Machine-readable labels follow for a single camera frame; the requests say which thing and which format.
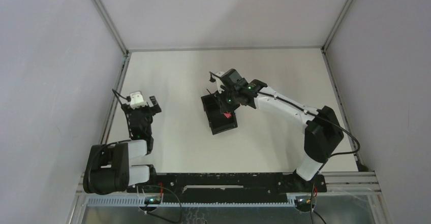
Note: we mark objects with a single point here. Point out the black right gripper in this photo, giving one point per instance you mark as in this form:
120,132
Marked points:
225,107

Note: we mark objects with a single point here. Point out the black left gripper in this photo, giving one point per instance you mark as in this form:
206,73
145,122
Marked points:
142,109

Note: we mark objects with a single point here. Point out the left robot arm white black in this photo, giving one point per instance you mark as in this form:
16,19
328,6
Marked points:
109,168

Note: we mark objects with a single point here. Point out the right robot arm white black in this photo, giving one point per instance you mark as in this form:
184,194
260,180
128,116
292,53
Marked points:
321,128

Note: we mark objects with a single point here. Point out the black plastic bin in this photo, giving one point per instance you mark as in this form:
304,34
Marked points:
218,122

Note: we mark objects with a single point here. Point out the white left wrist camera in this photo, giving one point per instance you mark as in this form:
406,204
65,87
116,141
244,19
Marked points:
137,100

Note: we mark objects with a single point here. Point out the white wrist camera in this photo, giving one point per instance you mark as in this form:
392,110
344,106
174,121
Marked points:
137,100
220,85

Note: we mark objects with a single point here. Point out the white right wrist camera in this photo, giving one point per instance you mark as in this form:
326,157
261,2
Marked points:
220,85

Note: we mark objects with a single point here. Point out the aluminium frame rail back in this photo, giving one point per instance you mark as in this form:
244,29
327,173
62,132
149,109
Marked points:
225,48

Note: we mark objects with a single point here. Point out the aluminium frame rail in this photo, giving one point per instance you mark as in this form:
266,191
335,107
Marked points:
225,48
337,81
112,29

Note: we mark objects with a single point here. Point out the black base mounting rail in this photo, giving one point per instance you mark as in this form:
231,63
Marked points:
229,188

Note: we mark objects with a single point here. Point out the aluminium frame rail left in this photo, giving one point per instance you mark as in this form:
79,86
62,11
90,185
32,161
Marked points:
112,29

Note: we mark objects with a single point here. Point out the aluminium frame rail right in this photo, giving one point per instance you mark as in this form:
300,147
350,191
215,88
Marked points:
337,81

